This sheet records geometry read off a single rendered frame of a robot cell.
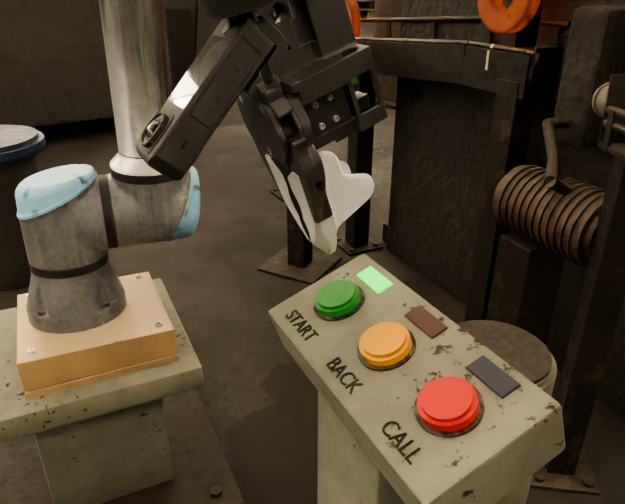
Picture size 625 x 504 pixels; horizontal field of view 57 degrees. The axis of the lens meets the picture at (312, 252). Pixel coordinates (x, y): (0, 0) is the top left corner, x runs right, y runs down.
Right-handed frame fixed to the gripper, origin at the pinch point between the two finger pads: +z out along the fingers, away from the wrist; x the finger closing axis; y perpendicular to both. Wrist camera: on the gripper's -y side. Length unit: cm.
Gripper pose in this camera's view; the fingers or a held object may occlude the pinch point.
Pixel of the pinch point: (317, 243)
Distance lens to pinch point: 46.5
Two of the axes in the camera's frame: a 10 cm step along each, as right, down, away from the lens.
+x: -4.5, -3.9, 8.0
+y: 8.4, -4.9, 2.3
